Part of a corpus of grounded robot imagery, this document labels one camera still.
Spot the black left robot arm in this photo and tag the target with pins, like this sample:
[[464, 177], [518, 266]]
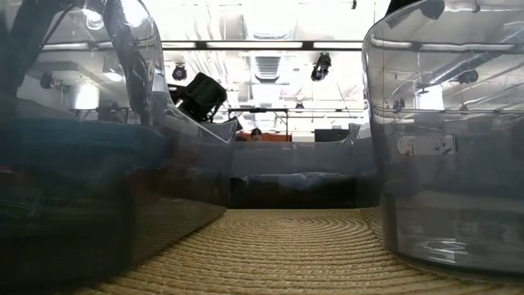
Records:
[[135, 61]]

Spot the black hanging spotlight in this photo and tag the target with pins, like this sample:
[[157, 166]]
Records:
[[179, 73], [321, 67]]

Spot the person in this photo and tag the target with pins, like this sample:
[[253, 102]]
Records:
[[256, 134]]

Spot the long ceiling light strip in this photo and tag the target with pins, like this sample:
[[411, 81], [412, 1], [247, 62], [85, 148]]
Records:
[[254, 45]]

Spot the orange partition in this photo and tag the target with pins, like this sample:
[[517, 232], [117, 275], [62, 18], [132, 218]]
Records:
[[278, 137]]

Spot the clear grey plastic tray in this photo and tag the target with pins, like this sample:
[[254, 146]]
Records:
[[450, 184], [286, 160], [102, 172]]

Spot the black monitor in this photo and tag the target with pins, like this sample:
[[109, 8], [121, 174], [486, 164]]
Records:
[[331, 135]]

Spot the round woven straw placemat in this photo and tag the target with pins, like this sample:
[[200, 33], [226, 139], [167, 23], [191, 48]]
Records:
[[286, 254]]

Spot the black metal gantry frame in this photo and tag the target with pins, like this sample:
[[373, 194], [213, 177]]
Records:
[[262, 110]]

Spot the silver ventilation duct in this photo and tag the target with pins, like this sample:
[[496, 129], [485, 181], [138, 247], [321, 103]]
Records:
[[270, 20]]

